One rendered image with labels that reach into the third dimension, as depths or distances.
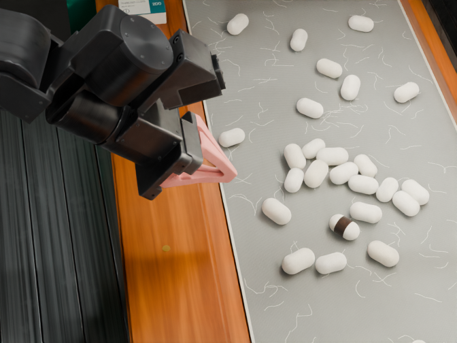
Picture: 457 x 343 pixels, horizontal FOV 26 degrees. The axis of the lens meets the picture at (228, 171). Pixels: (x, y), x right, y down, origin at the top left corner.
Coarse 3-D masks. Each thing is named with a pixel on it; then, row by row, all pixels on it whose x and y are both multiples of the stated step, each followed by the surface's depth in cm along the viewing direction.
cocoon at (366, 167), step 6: (360, 156) 115; (366, 156) 115; (354, 162) 115; (360, 162) 114; (366, 162) 114; (360, 168) 114; (366, 168) 113; (372, 168) 113; (366, 174) 113; (372, 174) 113
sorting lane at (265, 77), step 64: (192, 0) 138; (256, 0) 138; (320, 0) 138; (384, 0) 138; (256, 64) 129; (384, 64) 129; (256, 128) 121; (320, 128) 121; (384, 128) 121; (448, 128) 121; (256, 192) 113; (320, 192) 113; (448, 192) 113; (256, 256) 107; (320, 256) 107; (448, 256) 107; (256, 320) 101; (320, 320) 101; (384, 320) 101; (448, 320) 101
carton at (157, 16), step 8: (120, 0) 131; (128, 0) 131; (136, 0) 131; (144, 0) 131; (152, 0) 131; (160, 0) 131; (120, 8) 130; (128, 8) 130; (136, 8) 130; (144, 8) 130; (152, 8) 130; (160, 8) 130; (144, 16) 129; (152, 16) 130; (160, 16) 130
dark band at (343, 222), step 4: (344, 216) 108; (340, 220) 108; (344, 220) 107; (348, 220) 107; (352, 220) 108; (336, 224) 108; (340, 224) 107; (344, 224) 107; (348, 224) 107; (336, 228) 108; (340, 228) 107; (344, 228) 107; (336, 232) 108; (340, 232) 107
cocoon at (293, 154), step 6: (294, 144) 116; (288, 150) 115; (294, 150) 115; (300, 150) 115; (288, 156) 115; (294, 156) 114; (300, 156) 114; (288, 162) 115; (294, 162) 114; (300, 162) 114; (300, 168) 114
